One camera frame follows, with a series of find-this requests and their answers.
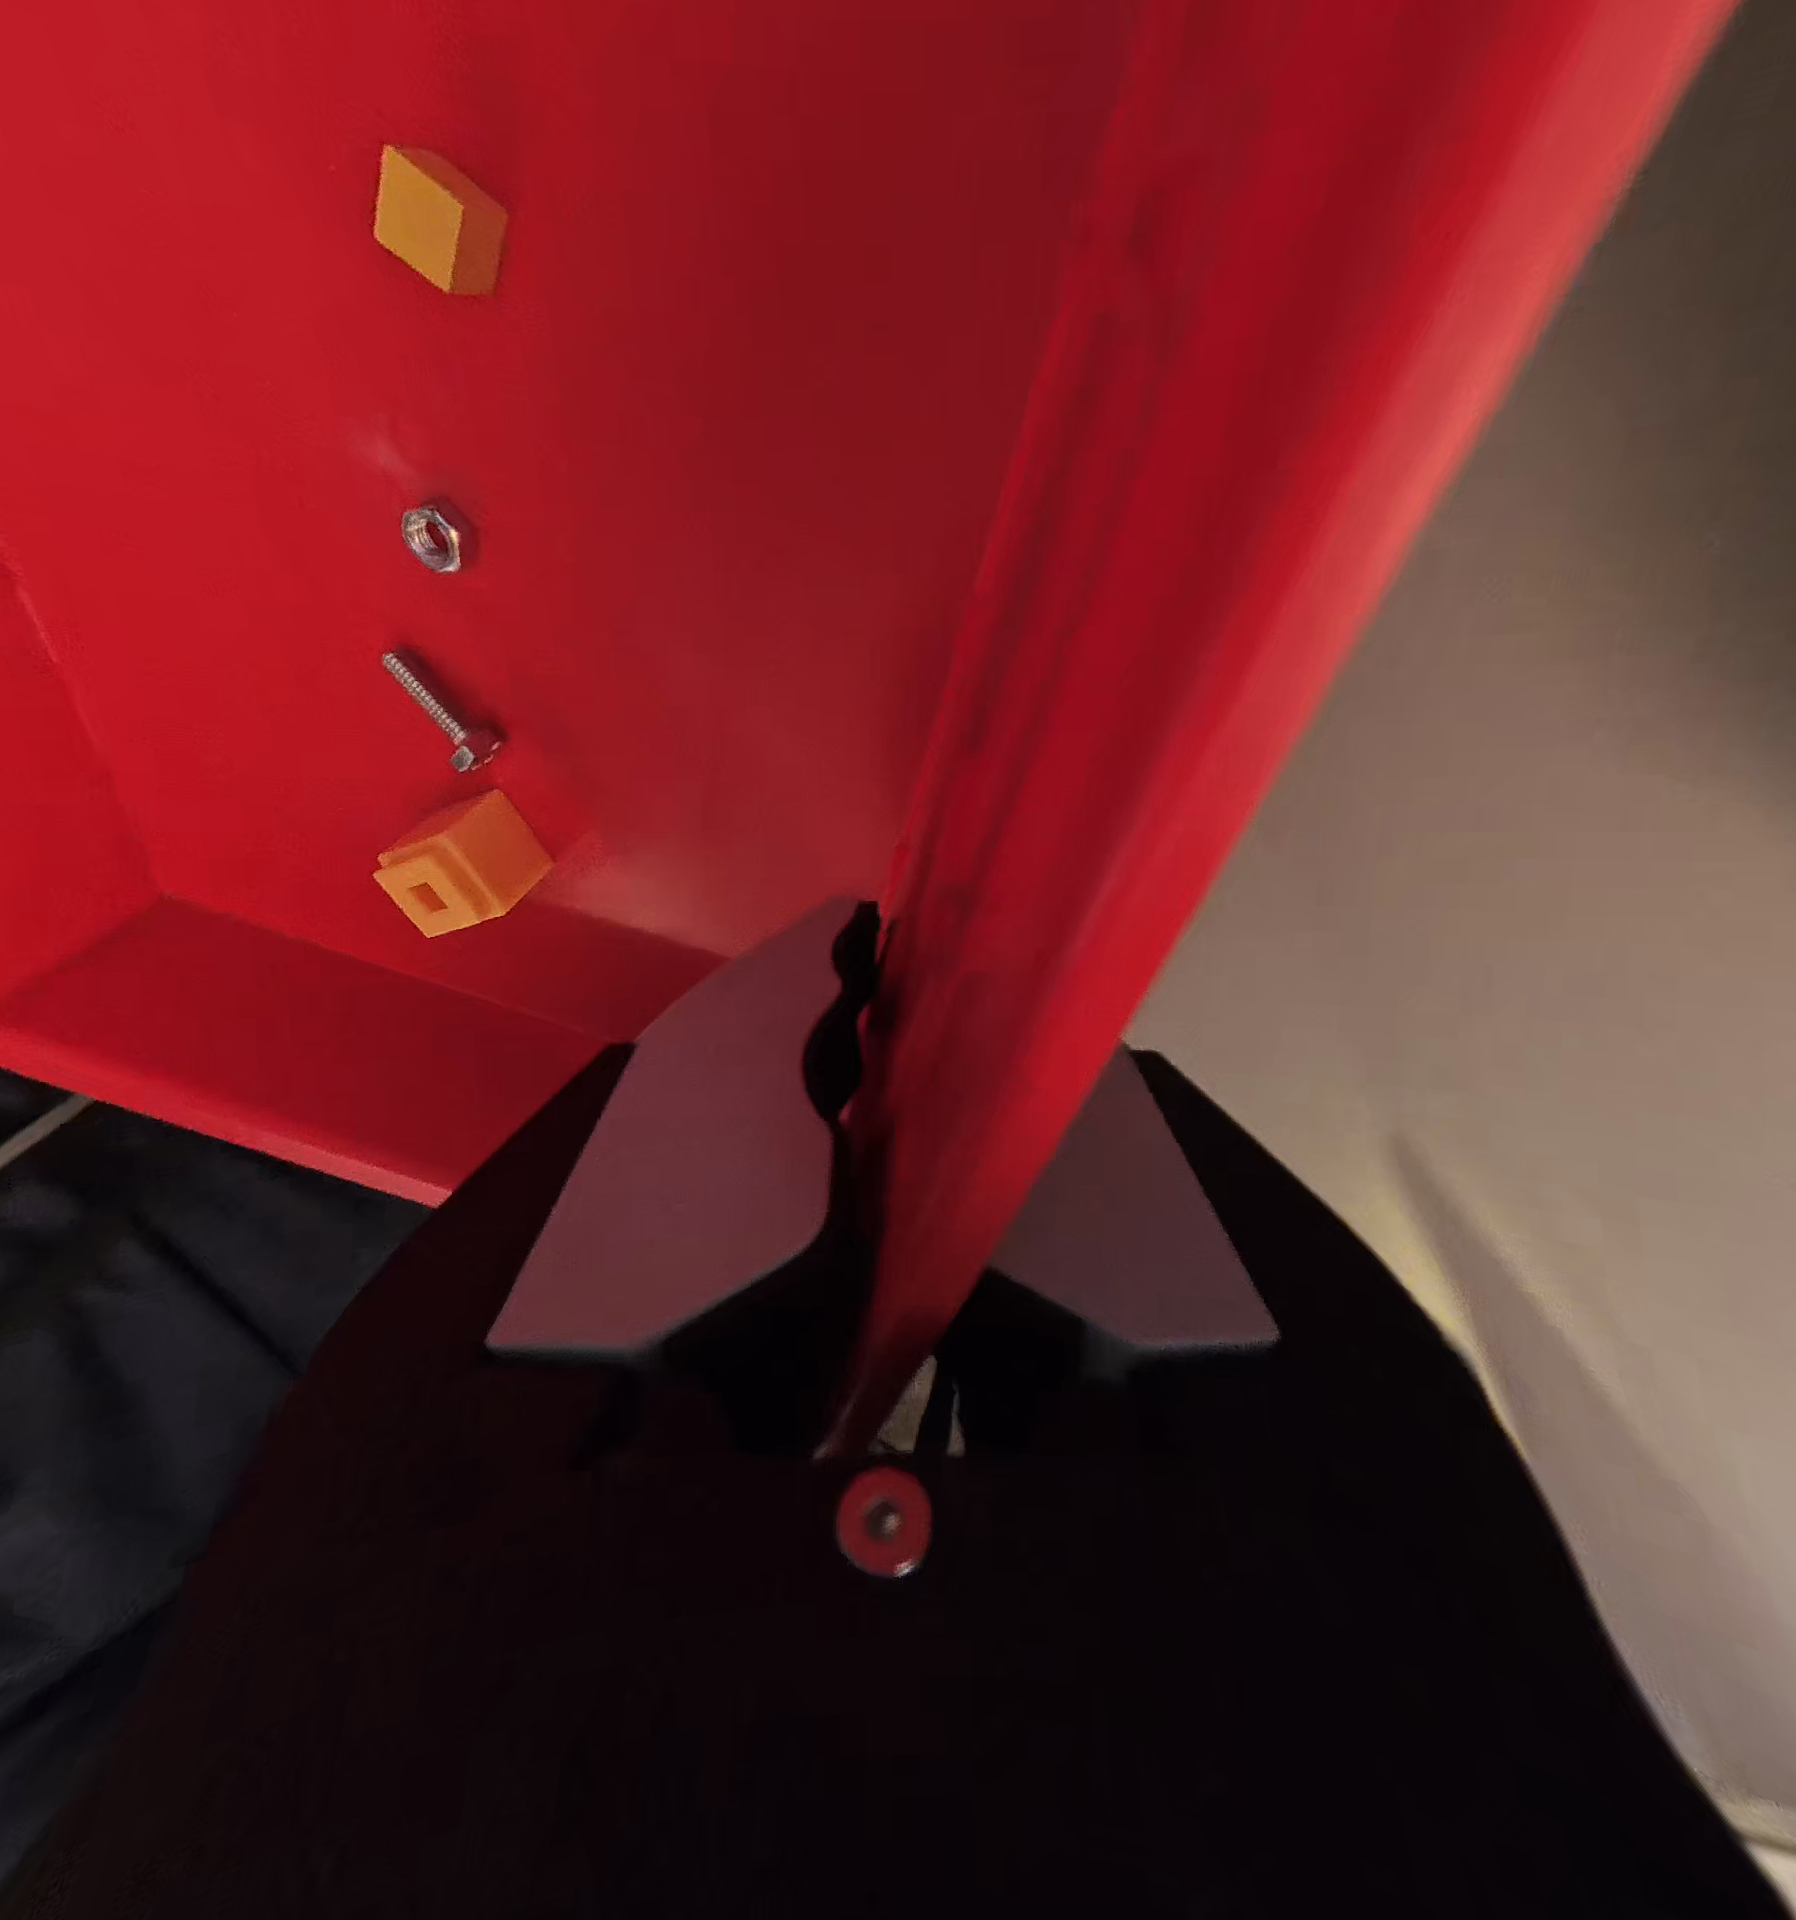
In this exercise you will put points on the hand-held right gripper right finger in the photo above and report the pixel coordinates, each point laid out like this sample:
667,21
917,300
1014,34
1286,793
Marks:
1140,1246

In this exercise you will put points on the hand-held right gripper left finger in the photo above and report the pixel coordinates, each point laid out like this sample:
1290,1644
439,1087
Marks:
674,1202

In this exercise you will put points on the orange cube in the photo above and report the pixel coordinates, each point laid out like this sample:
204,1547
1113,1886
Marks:
463,864

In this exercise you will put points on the small metal screw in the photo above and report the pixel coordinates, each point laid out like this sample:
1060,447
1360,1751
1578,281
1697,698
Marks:
443,712

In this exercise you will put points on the small metal nut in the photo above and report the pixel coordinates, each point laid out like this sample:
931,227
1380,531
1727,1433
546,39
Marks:
435,539

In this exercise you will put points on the red plastic bin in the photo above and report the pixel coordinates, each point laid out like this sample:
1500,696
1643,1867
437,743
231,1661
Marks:
719,360

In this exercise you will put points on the yellow cube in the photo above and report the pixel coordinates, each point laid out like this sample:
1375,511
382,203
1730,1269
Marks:
439,221

